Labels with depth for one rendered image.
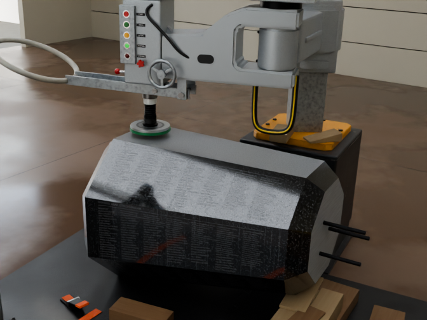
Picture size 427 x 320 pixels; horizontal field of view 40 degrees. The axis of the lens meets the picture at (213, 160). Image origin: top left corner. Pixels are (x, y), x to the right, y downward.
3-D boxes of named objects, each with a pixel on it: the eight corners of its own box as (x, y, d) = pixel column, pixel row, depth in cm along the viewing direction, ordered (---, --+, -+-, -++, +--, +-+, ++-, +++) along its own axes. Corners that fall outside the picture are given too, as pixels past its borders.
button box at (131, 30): (136, 63, 294) (136, 5, 284) (135, 64, 292) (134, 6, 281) (122, 62, 296) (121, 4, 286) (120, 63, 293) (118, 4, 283)
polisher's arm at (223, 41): (296, 101, 301) (304, 2, 284) (290, 112, 280) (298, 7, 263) (160, 88, 317) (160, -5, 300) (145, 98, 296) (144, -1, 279)
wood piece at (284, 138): (276, 131, 352) (277, 123, 350) (293, 133, 349) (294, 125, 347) (269, 141, 334) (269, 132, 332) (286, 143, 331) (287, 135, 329)
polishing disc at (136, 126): (154, 135, 302) (154, 133, 301) (122, 127, 312) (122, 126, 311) (177, 126, 319) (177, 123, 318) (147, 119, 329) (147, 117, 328)
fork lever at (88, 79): (197, 92, 312) (197, 83, 310) (187, 101, 295) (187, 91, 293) (79, 78, 327) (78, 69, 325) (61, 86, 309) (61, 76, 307)
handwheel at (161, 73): (181, 86, 295) (182, 56, 290) (175, 91, 286) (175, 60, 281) (153, 84, 299) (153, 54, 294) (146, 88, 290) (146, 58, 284)
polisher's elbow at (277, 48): (264, 61, 299) (266, 23, 292) (300, 65, 292) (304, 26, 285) (251, 68, 283) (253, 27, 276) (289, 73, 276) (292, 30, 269)
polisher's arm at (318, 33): (290, 42, 365) (293, 0, 356) (345, 47, 352) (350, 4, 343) (249, 62, 301) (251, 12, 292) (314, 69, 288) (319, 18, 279)
